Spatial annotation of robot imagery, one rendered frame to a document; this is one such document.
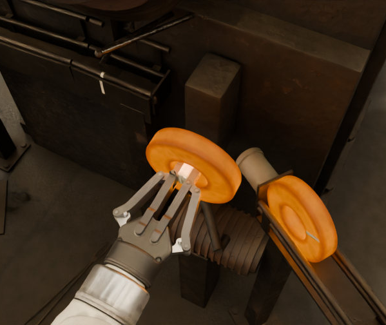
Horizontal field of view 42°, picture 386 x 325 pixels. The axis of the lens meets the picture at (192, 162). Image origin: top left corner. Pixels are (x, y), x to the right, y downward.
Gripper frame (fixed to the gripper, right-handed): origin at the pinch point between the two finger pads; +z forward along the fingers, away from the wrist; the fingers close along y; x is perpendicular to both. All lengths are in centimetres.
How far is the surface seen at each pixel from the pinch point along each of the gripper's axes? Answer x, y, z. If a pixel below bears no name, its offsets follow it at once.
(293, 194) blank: -6.5, 15.7, 5.3
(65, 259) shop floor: -84, -42, -9
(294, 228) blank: -17.0, 18.0, 4.4
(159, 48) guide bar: -9.6, -20.8, 24.9
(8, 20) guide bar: -18, -60, 22
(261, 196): -16.3, 10.4, 7.1
